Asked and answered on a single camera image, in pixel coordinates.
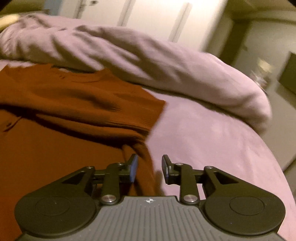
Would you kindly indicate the dark wall television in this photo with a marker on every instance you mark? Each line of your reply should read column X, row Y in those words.
column 288, row 75

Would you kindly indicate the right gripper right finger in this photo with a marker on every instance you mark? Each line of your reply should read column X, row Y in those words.
column 227, row 202

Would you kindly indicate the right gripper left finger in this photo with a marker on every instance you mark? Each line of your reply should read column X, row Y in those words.
column 69, row 204

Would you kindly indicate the white wardrobe doors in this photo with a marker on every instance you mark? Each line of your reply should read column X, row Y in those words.
column 188, row 23

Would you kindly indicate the rust brown knit cardigan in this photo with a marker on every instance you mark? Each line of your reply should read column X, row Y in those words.
column 54, row 122

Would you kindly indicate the cream face plush pillow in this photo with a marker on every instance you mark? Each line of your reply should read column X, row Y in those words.
column 7, row 20

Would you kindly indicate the lilac rumpled duvet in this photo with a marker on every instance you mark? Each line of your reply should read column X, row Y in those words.
column 139, row 58

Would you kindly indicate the lilac bed sheet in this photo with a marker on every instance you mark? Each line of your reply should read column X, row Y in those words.
column 208, row 143

